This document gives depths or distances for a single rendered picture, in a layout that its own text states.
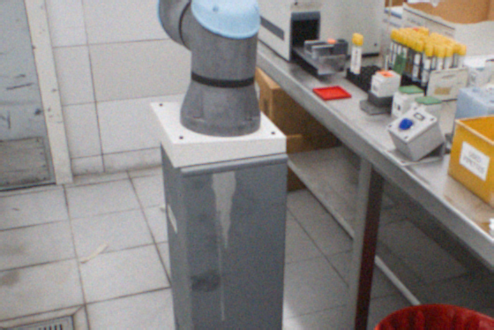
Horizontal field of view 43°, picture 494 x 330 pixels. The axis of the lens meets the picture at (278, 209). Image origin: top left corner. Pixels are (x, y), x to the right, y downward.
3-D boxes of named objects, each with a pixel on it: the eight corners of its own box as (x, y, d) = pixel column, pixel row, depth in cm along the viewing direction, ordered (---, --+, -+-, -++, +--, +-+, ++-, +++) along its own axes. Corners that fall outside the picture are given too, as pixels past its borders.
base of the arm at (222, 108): (181, 136, 110) (182, 80, 105) (178, 107, 123) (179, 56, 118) (265, 138, 113) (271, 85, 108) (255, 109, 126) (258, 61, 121)
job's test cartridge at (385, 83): (370, 100, 137) (372, 71, 134) (389, 98, 138) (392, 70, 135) (377, 107, 134) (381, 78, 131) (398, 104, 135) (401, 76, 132)
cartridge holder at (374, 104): (358, 106, 138) (360, 90, 136) (395, 102, 140) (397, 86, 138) (370, 115, 133) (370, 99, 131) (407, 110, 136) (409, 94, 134)
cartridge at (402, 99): (391, 117, 132) (394, 86, 129) (410, 116, 134) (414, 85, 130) (400, 124, 129) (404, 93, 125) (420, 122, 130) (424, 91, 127)
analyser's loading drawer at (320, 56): (287, 51, 167) (288, 32, 165) (310, 49, 169) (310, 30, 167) (318, 74, 151) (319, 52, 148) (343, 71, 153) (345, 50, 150)
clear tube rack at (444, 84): (381, 75, 157) (385, 47, 153) (416, 71, 160) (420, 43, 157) (426, 102, 140) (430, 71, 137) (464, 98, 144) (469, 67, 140)
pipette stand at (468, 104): (444, 138, 123) (452, 88, 118) (475, 134, 125) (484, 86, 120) (470, 159, 115) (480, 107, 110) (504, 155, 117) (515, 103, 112)
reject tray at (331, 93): (311, 91, 146) (312, 87, 145) (338, 88, 148) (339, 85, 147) (324, 101, 140) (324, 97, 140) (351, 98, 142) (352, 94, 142)
